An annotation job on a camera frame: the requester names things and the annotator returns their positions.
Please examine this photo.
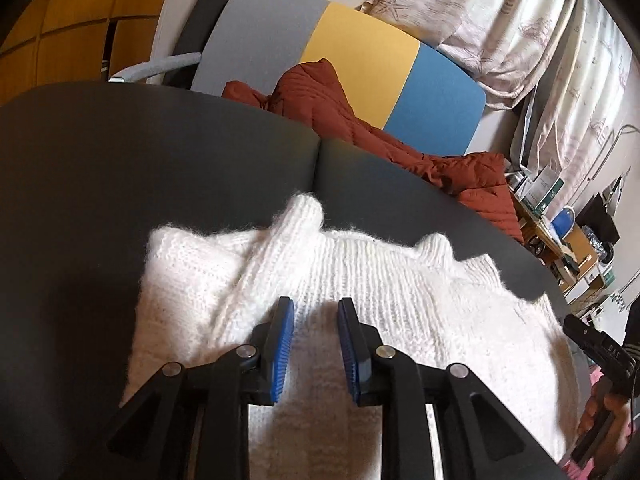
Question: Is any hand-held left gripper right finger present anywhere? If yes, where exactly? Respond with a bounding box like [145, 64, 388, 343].
[337, 298, 566, 480]

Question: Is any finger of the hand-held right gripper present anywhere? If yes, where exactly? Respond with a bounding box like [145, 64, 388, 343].
[563, 313, 610, 361]

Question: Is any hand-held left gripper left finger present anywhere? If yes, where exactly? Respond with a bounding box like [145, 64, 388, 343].
[75, 297, 295, 480]

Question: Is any white knit sweater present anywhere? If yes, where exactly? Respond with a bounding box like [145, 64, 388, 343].
[121, 192, 586, 480]

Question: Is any person's right hand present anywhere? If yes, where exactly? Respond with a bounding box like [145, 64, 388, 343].
[576, 381, 633, 456]

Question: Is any cluttered wooden shelf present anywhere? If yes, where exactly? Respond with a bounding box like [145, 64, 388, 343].
[505, 170, 626, 313]

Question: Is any blue round container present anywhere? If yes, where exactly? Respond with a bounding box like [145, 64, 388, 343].
[551, 208, 579, 235]

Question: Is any black desk object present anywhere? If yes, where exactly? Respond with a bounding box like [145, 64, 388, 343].
[577, 192, 625, 262]

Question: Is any green white box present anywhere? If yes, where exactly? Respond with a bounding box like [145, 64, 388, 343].
[521, 165, 566, 214]

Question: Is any metal tube stand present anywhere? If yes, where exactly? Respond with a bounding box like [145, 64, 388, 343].
[589, 124, 640, 201]

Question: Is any rust red quilted jacket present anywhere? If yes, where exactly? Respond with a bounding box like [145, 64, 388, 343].
[221, 58, 525, 245]

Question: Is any grey yellow blue chair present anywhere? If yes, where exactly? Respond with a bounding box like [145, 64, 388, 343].
[107, 0, 487, 157]

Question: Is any wooden wardrobe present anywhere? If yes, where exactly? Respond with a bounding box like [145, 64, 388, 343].
[0, 0, 180, 107]

